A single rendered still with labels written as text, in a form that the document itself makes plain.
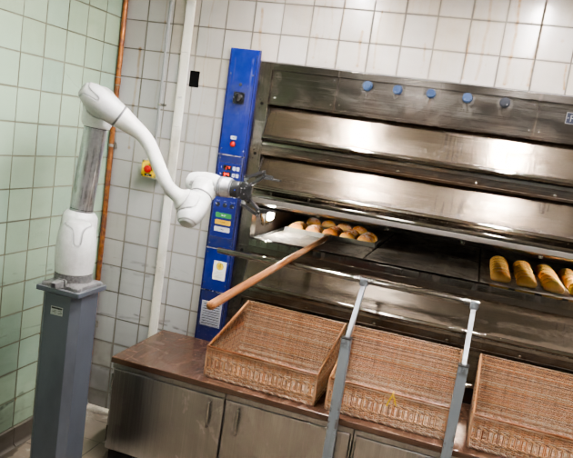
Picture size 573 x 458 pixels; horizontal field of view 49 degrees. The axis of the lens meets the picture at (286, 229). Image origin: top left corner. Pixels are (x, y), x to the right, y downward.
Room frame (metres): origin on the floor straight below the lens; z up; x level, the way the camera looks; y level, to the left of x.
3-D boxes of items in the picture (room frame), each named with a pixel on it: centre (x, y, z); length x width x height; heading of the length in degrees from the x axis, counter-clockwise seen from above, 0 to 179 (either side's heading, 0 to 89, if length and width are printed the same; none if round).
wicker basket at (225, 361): (2.97, -0.04, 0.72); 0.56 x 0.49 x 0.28; 72
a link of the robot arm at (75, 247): (2.59, 0.86, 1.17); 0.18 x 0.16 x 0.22; 19
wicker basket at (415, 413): (2.80, -0.61, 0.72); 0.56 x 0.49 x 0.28; 74
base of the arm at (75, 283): (2.56, 0.87, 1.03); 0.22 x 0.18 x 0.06; 164
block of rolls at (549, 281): (3.32, -1.36, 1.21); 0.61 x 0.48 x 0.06; 164
